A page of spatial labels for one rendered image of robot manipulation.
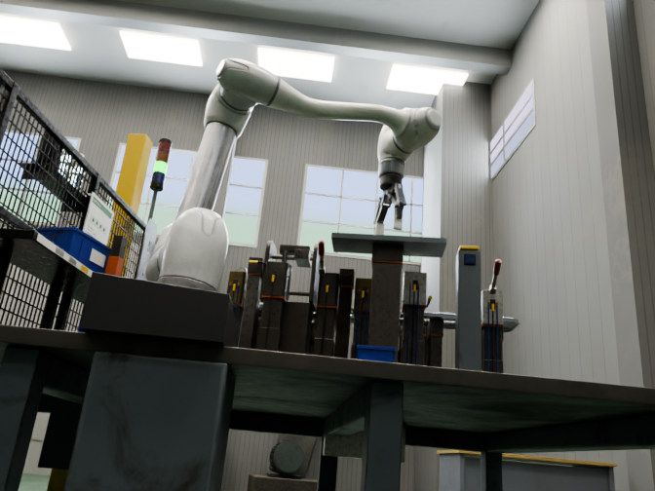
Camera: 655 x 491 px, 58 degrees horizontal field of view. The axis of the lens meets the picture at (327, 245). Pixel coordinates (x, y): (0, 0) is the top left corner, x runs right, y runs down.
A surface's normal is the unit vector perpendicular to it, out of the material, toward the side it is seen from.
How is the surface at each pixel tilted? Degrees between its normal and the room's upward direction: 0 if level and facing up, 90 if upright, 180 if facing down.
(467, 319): 90
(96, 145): 90
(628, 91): 90
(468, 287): 90
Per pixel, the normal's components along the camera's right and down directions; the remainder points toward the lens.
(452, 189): 0.08, -0.34
